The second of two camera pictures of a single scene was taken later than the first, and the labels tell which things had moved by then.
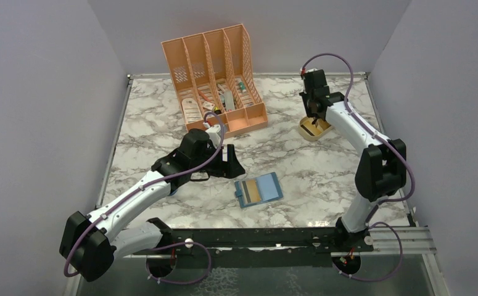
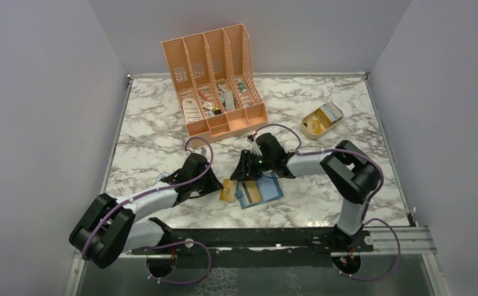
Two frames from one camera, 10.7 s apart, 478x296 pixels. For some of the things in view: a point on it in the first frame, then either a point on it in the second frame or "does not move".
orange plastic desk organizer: [215, 71] does not move
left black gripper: [230, 169] to [214, 185]
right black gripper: [305, 95] to [243, 171]
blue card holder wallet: [258, 190] does not move
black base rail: [262, 247] does not move
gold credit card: [253, 190] does not move
